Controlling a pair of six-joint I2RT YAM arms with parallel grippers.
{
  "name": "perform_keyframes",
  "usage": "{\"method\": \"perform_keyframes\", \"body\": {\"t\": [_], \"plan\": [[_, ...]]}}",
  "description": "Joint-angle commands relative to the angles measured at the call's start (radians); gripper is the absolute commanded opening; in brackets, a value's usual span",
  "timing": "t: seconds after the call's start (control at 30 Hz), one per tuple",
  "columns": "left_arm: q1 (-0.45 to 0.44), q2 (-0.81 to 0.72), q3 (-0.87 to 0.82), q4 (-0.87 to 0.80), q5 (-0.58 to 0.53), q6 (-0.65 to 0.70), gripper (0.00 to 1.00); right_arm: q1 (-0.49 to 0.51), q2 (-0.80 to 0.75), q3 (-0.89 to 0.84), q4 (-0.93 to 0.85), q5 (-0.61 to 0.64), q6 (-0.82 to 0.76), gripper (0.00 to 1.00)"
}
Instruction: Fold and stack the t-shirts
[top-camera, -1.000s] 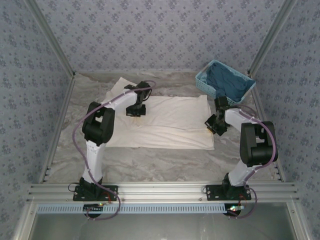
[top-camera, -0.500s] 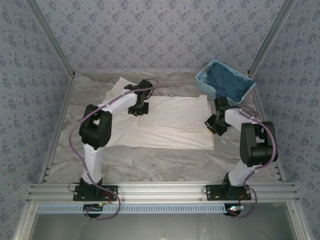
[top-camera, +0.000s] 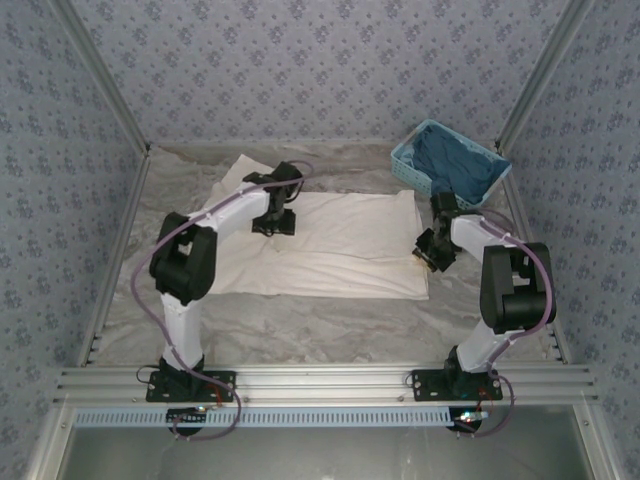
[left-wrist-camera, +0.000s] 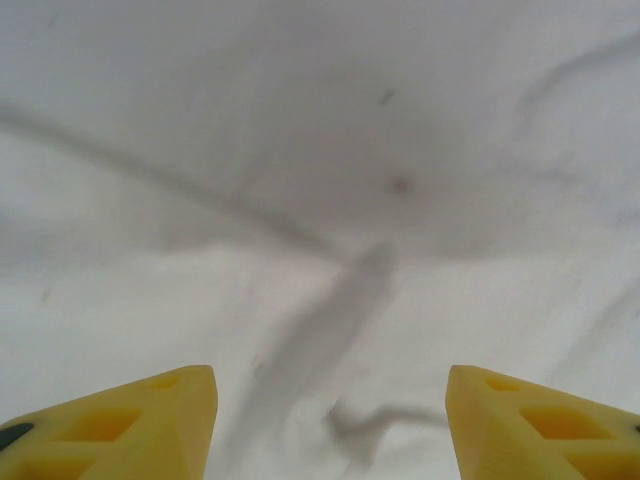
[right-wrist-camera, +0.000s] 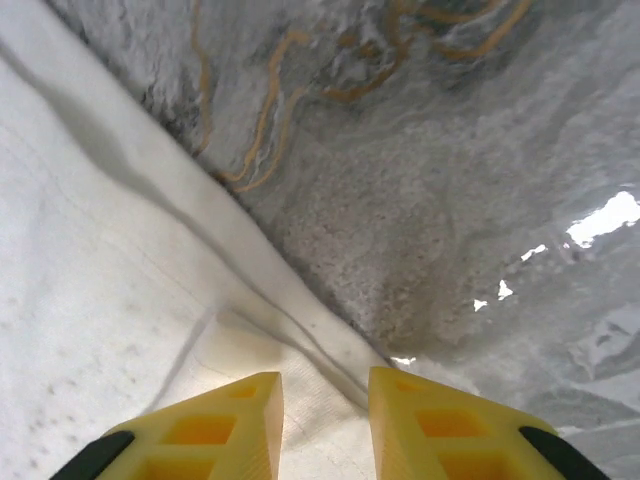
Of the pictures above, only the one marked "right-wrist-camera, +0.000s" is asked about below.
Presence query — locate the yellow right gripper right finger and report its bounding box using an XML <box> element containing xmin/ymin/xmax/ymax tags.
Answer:
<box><xmin>368</xmin><ymin>366</ymin><xmax>611</xmax><ymax>480</ymax></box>

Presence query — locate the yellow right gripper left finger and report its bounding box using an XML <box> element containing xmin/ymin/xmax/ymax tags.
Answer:
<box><xmin>49</xmin><ymin>371</ymin><xmax>284</xmax><ymax>480</ymax></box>

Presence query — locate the white t-shirt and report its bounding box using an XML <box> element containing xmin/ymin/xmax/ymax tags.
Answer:
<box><xmin>0</xmin><ymin>0</ymin><xmax>394</xmax><ymax>480</ymax></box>

